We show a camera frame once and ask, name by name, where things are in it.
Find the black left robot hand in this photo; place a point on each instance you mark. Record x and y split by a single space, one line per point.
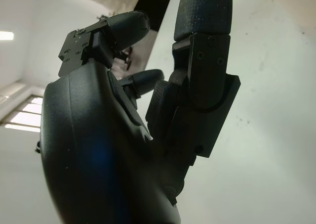
98 147

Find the bright window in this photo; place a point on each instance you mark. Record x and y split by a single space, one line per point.
26 115

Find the rectangular ceiling light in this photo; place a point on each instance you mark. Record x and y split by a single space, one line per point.
6 35

